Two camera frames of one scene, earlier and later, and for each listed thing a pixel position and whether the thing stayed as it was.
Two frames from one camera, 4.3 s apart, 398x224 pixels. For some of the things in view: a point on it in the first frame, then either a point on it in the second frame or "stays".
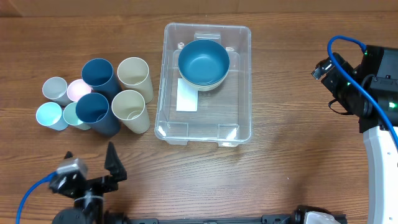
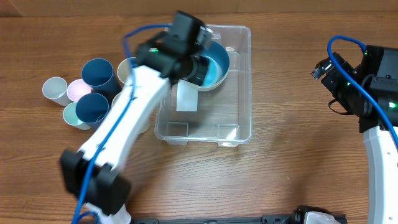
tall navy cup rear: x=99 y=74 stays
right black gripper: x=329 y=83 stays
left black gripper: x=114 y=163 to x=198 y=73
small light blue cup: x=50 y=114 to x=214 y=74
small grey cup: x=55 y=89 stays
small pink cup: x=77 y=88 stays
